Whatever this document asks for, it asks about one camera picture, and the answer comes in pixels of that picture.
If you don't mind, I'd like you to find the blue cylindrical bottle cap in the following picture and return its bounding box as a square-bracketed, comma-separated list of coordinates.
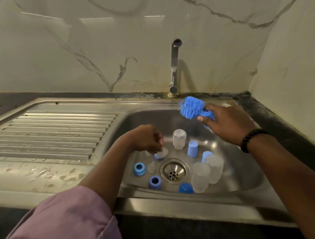
[187, 141, 199, 158]
[201, 150, 214, 163]

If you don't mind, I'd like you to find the translucent bottle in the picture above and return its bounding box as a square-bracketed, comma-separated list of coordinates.
[205, 154, 224, 185]
[191, 162, 211, 194]

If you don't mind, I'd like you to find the dark blue dome cap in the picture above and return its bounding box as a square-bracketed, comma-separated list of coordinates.
[178, 182, 194, 194]

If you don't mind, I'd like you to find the black bead bracelet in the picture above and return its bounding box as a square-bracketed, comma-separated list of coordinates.
[240, 128, 271, 154]

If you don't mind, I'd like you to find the stainless steel sink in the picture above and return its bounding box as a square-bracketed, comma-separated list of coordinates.
[0, 97, 301, 227]

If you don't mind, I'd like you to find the person's right hand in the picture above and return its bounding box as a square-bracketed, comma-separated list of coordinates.
[197, 102, 270, 147]

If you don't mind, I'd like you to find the person's left forearm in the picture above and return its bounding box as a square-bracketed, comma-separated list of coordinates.
[79, 140, 134, 210]

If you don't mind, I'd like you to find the blue and white bottle brush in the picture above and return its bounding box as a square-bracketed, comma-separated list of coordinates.
[179, 96, 216, 122]

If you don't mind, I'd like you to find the pink shirt sleeve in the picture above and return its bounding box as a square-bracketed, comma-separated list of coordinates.
[7, 185, 123, 239]

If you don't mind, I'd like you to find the metal sink drain strainer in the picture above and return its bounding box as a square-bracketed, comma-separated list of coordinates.
[160, 158, 190, 185]

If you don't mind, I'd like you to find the person's left hand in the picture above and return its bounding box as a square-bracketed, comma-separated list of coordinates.
[118, 124, 164, 154]

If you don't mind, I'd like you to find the person's right forearm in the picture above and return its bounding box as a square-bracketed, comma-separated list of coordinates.
[246, 134, 315, 239]

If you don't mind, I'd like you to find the translucent bottle front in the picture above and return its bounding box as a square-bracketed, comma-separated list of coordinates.
[191, 162, 211, 194]

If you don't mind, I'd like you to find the chrome sink faucet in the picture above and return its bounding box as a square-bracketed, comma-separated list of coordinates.
[169, 39, 183, 95]

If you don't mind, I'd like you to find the cartoon print baby bottle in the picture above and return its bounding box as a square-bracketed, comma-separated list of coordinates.
[172, 128, 188, 151]

